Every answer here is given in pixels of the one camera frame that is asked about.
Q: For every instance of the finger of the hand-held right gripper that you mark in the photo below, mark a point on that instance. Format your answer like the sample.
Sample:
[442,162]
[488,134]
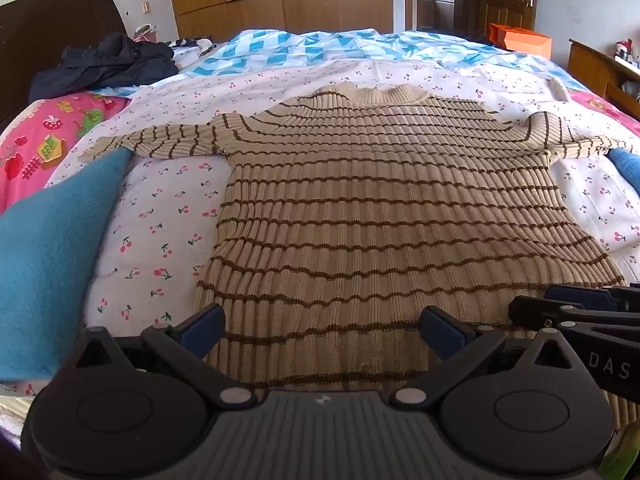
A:
[540,310]
[610,296]

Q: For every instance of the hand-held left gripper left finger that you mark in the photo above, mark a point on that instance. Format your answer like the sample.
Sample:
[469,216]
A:
[206,324]

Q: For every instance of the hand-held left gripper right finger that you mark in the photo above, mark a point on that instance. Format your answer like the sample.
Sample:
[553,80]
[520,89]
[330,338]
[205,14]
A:
[442,330]

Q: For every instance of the beige striped knit sweater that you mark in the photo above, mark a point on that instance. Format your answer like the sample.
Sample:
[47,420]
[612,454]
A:
[375,210]

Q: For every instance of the white cherry print blanket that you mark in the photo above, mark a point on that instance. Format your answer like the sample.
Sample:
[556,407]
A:
[160,220]

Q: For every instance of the blue fleece cloth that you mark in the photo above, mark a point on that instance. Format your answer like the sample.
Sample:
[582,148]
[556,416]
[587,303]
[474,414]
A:
[50,260]
[626,166]

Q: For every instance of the small red white figurine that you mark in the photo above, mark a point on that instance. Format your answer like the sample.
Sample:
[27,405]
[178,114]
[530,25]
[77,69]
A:
[622,51]

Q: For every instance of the orange bag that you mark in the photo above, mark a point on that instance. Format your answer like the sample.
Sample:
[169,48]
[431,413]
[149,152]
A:
[520,39]

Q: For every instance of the black white striped cloth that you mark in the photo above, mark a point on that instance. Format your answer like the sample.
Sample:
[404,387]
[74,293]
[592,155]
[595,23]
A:
[190,44]

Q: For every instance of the dark jacket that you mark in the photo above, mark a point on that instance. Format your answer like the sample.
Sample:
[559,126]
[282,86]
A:
[110,60]

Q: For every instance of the pink bag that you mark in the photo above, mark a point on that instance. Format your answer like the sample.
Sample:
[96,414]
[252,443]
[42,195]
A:
[145,34]

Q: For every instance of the blue white checkered quilt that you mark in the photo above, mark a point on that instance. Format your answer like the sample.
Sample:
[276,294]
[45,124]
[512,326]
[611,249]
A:
[310,45]

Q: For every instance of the dark wooden headboard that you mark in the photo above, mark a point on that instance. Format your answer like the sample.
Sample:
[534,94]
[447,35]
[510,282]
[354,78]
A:
[50,25]

